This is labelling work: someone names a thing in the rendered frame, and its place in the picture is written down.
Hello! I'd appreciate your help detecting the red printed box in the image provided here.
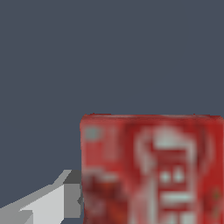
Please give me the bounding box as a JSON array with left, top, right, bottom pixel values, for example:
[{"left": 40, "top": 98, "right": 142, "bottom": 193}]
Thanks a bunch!
[{"left": 79, "top": 113, "right": 224, "bottom": 224}]

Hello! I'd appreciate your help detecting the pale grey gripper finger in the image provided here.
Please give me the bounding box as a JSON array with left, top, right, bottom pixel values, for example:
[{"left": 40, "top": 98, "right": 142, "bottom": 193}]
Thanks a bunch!
[{"left": 0, "top": 169, "right": 84, "bottom": 224}]

